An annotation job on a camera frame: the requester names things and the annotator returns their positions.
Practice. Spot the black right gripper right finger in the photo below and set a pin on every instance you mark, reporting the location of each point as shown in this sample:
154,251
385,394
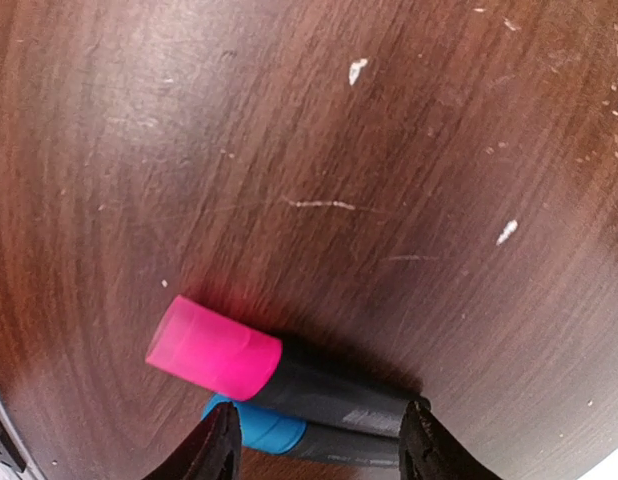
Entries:
428,451

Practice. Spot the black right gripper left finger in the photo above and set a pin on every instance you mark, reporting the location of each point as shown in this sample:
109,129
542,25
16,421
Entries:
212,451

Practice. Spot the blue capped black highlighter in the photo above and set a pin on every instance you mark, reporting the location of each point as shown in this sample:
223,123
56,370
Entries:
270,432

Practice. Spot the pink capped black highlighter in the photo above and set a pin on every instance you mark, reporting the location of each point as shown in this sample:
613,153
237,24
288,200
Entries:
286,375

